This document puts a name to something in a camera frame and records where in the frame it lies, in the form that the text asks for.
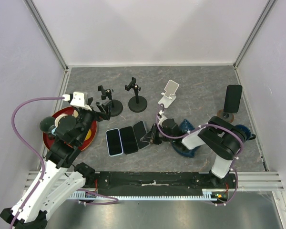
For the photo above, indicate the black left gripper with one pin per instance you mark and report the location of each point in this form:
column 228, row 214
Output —
column 105, row 106

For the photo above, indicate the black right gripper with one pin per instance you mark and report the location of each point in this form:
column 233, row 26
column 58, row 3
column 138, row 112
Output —
column 150, row 137

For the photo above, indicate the black round phone stand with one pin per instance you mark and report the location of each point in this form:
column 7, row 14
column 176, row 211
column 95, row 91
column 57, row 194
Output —
column 117, row 106

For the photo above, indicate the light blue phone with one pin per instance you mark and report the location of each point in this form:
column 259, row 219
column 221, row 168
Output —
column 114, row 144

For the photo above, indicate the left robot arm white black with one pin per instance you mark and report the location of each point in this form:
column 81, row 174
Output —
column 42, row 199

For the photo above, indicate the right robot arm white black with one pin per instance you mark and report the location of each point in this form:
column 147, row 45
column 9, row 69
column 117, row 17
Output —
column 225, row 139

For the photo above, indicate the white phone stand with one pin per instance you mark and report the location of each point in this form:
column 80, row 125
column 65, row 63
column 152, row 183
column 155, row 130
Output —
column 169, row 96

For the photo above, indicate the wooden round phone stand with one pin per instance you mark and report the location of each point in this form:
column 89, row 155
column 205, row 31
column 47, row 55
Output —
column 228, row 117

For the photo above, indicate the black phone on wooden stand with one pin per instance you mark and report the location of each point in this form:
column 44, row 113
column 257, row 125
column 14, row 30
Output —
column 232, row 98

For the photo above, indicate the beige mug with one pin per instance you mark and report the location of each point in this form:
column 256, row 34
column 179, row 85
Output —
column 75, row 114

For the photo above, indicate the yellow cup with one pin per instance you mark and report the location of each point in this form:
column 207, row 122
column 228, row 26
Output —
column 88, row 135

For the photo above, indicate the red round tray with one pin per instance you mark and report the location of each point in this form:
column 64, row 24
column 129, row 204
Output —
column 69, row 111

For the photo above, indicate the blue leaf-shaped plate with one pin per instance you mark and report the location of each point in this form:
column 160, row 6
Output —
column 184, row 126

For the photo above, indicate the dark green mug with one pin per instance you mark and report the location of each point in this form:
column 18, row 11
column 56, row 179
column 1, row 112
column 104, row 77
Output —
column 47, row 124

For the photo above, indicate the dark blue mug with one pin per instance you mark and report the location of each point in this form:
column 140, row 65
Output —
column 248, row 135

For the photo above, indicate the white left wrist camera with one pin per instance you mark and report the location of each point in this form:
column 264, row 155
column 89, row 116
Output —
column 78, row 100

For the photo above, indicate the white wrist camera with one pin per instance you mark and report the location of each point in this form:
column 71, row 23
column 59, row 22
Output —
column 161, row 117
column 78, row 100

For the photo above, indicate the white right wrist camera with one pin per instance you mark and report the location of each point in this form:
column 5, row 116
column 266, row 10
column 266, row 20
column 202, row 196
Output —
column 161, row 117

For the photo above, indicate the white mug blue handle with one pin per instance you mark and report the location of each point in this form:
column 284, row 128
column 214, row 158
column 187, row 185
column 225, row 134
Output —
column 56, row 123

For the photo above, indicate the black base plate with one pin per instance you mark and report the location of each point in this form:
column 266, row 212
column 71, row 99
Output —
column 122, row 183

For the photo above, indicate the light blue cable duct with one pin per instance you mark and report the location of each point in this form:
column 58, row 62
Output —
column 202, row 196

